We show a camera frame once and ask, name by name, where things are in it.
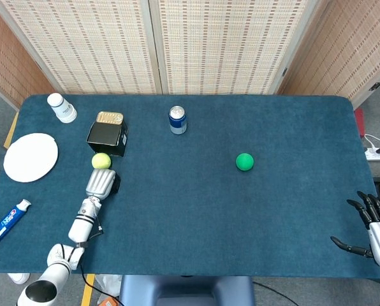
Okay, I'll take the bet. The white paper plate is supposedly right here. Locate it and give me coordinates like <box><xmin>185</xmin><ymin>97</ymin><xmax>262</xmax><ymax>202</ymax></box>
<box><xmin>3</xmin><ymin>133</ymin><xmax>59</xmax><ymax>184</ymax></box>

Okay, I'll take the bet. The black floor cable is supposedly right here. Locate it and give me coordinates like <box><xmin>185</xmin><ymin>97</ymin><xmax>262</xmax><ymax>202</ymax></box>
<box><xmin>253</xmin><ymin>280</ymin><xmax>309</xmax><ymax>306</ymax></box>

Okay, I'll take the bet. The blue soda can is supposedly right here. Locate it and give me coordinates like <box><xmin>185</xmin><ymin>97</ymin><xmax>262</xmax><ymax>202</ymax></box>
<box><xmin>168</xmin><ymin>105</ymin><xmax>188</xmax><ymax>135</ymax></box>

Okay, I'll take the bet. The yellow tennis ball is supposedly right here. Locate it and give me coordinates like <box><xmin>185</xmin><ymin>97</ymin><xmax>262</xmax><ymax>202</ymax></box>
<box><xmin>91</xmin><ymin>152</ymin><xmax>112</xmax><ymax>170</ymax></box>

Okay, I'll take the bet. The red object on floor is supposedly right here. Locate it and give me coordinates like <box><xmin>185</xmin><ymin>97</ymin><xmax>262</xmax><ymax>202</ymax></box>
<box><xmin>353</xmin><ymin>108</ymin><xmax>367</xmax><ymax>138</ymax></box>

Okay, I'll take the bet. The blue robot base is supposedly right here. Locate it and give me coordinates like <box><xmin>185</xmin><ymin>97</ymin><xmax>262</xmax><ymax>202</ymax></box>
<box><xmin>118</xmin><ymin>274</ymin><xmax>256</xmax><ymax>306</ymax></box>

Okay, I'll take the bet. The white plastic bag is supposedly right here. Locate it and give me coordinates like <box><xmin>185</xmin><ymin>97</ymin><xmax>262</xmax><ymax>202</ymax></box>
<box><xmin>94</xmin><ymin>274</ymin><xmax>123</xmax><ymax>305</ymax></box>

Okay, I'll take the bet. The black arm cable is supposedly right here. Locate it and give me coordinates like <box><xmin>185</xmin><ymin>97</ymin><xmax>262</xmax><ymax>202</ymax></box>
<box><xmin>78</xmin><ymin>224</ymin><xmax>121</xmax><ymax>306</ymax></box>

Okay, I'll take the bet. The gold flat tin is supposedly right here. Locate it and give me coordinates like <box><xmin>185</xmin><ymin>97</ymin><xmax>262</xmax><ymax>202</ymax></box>
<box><xmin>96</xmin><ymin>110</ymin><xmax>125</xmax><ymax>126</ymax></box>

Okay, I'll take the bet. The black open cardboard box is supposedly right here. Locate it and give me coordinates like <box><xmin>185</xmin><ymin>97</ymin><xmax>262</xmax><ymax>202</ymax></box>
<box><xmin>86</xmin><ymin>120</ymin><xmax>129</xmax><ymax>157</ymax></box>

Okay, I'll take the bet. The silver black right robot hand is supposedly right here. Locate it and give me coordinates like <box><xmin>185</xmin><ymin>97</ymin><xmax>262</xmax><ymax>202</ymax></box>
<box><xmin>330</xmin><ymin>191</ymin><xmax>380</xmax><ymax>269</ymax></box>

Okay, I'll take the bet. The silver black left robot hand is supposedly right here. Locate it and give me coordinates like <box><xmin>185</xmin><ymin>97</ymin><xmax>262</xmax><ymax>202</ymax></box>
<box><xmin>85</xmin><ymin>168</ymin><xmax>122</xmax><ymax>201</ymax></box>

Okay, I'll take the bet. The green ball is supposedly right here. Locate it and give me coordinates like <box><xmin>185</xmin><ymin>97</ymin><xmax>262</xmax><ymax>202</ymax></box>
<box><xmin>235</xmin><ymin>152</ymin><xmax>255</xmax><ymax>172</ymax></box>

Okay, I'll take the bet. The white power cable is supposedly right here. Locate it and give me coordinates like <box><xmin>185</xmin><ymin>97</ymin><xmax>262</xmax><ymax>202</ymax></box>
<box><xmin>363</xmin><ymin>133</ymin><xmax>380</xmax><ymax>151</ymax></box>

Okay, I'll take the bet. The white plastic bottle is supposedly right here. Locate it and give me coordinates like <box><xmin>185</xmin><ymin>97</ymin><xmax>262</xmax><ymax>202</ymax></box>
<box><xmin>47</xmin><ymin>92</ymin><xmax>78</xmax><ymax>124</ymax></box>

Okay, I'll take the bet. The blue white toothpaste tube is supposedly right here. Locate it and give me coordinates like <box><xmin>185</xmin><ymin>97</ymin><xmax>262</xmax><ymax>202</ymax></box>
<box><xmin>0</xmin><ymin>199</ymin><xmax>32</xmax><ymax>255</ymax></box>

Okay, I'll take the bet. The white power strip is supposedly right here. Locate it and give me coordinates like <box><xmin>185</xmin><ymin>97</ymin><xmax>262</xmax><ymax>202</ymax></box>
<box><xmin>364</xmin><ymin>147</ymin><xmax>380</xmax><ymax>162</ymax></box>

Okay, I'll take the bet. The blue table cloth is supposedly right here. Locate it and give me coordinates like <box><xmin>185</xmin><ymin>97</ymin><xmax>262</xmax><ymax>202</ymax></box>
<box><xmin>0</xmin><ymin>94</ymin><xmax>380</xmax><ymax>281</ymax></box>

